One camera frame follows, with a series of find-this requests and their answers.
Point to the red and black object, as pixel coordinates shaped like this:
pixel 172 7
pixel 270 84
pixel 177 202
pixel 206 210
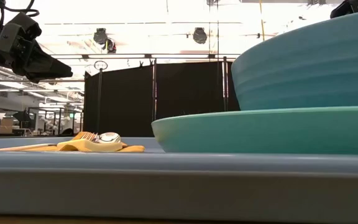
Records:
pixel 111 46

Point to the black room divider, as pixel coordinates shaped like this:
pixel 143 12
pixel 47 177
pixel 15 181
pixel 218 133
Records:
pixel 126 99

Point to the horizontal ceiling rail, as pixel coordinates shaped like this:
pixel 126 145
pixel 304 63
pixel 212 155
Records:
pixel 120 56

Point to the teal plate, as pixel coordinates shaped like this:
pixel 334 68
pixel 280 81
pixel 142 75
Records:
pixel 259 133

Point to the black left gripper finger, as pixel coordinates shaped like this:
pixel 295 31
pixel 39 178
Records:
pixel 48 67
pixel 37 79

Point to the black metal rack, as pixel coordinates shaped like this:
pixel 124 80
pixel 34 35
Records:
pixel 48 108

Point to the cardboard box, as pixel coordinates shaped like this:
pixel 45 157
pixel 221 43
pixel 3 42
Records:
pixel 6 126

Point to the orange cloth napkin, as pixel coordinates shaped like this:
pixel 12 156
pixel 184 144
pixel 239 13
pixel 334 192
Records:
pixel 82 146

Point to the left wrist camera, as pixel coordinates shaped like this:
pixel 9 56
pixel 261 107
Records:
pixel 14 37

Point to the blue bowl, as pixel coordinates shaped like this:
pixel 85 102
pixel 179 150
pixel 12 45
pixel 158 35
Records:
pixel 306 68

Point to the round ceiling fixture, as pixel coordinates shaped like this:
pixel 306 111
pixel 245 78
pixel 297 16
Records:
pixel 200 35
pixel 100 35

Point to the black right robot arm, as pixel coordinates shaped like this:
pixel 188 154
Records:
pixel 353 6

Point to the blue plastic tray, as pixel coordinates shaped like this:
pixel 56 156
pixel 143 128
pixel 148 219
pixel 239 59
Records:
pixel 135 186

